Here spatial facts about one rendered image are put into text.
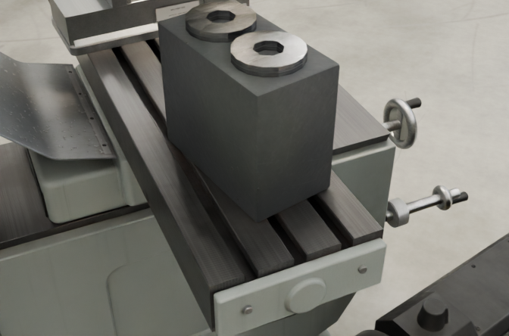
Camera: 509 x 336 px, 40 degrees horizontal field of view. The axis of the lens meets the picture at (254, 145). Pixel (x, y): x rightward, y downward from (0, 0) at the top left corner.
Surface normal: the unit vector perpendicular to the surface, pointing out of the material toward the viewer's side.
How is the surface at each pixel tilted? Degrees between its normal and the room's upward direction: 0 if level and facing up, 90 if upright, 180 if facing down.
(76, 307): 90
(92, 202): 90
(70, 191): 90
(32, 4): 0
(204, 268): 0
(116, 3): 90
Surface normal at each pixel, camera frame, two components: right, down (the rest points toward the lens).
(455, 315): 0.00, -0.81
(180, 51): -0.81, 0.35
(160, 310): 0.41, 0.54
